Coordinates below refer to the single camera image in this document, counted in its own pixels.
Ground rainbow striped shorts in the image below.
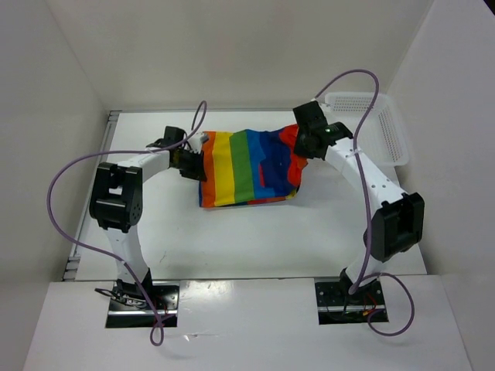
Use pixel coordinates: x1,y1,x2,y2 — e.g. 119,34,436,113
199,124,308,208

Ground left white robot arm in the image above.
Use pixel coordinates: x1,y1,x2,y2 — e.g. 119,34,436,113
89,127,207,309

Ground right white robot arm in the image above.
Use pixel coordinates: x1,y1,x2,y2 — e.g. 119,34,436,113
293,100,425,304

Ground white perforated plastic basket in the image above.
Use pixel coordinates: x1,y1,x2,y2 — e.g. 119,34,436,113
323,92,409,167

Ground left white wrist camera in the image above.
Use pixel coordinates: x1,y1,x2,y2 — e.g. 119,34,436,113
187,132,209,153

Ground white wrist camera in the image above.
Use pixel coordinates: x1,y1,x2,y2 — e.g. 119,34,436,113
313,99,332,111
187,132,209,153

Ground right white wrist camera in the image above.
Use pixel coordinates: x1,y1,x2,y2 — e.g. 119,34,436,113
313,99,332,111

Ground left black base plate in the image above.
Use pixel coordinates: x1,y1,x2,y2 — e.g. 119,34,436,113
99,282,179,329

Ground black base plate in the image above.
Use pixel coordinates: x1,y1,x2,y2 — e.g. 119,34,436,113
315,281,388,325
99,282,179,329

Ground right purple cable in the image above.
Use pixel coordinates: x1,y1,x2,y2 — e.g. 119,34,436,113
314,69,416,336

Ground purple cable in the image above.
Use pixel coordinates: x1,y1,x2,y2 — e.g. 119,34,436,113
314,69,416,336
46,100,208,346

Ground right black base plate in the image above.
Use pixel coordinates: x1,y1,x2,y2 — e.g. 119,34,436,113
315,281,388,325

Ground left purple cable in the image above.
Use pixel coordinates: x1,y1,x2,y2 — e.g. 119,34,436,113
46,100,208,346

